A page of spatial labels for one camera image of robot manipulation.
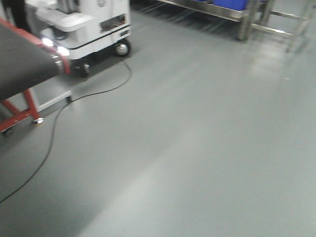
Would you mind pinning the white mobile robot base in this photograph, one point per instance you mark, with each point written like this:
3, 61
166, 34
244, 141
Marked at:
78, 28

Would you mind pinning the stainless steel shelf rack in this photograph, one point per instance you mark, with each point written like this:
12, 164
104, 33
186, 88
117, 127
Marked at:
254, 16

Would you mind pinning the red framed conveyor belt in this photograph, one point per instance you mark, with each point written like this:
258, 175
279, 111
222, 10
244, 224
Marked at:
25, 62

